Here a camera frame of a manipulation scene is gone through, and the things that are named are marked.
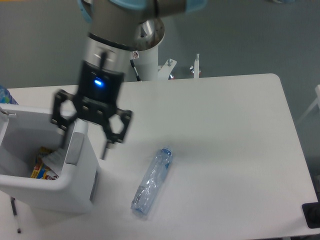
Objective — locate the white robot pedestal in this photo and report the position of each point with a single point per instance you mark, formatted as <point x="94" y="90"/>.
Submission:
<point x="149" y="35"/>

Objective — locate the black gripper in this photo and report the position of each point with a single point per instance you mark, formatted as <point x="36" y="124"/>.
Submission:
<point x="95" y="101"/>

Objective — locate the clear plastic wrapper bag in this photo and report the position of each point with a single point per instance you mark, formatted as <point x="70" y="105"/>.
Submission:
<point x="55" y="160"/>

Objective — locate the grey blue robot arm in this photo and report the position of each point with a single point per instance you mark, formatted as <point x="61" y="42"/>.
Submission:
<point x="109" y="49"/>

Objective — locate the black device at table edge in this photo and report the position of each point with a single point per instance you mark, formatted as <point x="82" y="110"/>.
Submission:
<point x="311" y="213"/>

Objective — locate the white trash can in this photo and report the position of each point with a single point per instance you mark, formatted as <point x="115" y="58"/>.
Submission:
<point x="23" y="130"/>

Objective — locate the black pen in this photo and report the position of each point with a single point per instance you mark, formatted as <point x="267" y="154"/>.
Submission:
<point x="15" y="215"/>

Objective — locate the crushed clear plastic bottle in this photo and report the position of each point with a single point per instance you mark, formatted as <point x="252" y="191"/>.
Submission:
<point x="152" y="182"/>

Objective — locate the colourful snack package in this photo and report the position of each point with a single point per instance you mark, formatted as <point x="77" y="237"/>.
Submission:
<point x="40" y="170"/>

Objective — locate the blue water bottle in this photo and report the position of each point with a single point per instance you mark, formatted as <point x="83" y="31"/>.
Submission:
<point x="6" y="97"/>

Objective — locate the white frame at right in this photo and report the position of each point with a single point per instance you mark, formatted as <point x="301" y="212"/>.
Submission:
<point x="315" y="103"/>

